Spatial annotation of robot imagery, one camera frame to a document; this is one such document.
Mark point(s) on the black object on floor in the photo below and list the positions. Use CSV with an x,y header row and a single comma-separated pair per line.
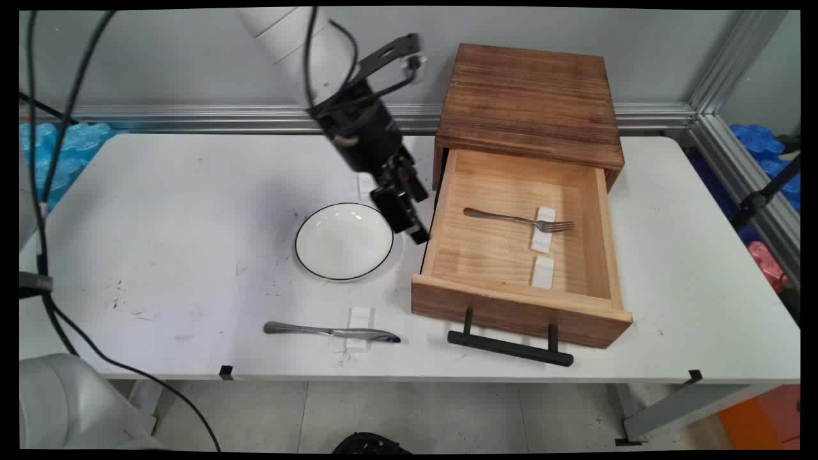
x,y
370,444

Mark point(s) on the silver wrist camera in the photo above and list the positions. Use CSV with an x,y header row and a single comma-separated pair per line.
x,y
415,64

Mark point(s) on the black tripod stand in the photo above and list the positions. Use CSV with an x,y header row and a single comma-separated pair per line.
x,y
757,200

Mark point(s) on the dark wooden cabinet housing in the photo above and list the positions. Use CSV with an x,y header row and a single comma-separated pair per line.
x,y
530,96

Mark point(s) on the blue plastic bag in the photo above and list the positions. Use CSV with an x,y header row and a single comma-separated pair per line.
x,y
77,150
757,140

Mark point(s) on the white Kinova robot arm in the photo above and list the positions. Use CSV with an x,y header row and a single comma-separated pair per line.
x,y
281,32

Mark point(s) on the white plate black rim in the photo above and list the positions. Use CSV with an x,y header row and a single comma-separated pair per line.
x,y
344,241

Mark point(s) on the thin black background rod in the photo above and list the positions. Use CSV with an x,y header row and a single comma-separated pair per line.
x,y
48,108

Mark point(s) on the pink plastic bag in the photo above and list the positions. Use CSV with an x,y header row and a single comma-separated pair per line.
x,y
767,263

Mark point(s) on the orange box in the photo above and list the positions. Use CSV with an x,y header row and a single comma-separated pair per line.
x,y
763,418

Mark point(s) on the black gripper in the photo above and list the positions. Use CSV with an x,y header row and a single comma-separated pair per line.
x,y
364,131

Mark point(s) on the grey table leg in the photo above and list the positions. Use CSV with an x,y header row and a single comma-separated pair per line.
x,y
147,399
684,409

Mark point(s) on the aluminium frame side rail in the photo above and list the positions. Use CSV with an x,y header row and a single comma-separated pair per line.
x,y
748,185

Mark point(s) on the light wooden drawer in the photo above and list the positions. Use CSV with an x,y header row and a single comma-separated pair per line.
x,y
498,255

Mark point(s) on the black tape marker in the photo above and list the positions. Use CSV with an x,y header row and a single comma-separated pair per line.
x,y
695,376
226,372

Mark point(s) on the metal table knife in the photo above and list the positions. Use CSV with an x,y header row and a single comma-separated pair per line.
x,y
307,330

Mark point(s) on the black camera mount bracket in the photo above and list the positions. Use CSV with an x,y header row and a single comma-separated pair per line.
x,y
386,54

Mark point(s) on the white cutlery rest block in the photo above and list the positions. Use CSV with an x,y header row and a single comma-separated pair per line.
x,y
364,190
359,315
543,273
542,241

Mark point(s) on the metal fork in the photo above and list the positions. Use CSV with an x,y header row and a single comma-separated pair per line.
x,y
505,218

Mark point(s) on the aluminium frame post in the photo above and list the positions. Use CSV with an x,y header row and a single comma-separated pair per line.
x,y
735,61

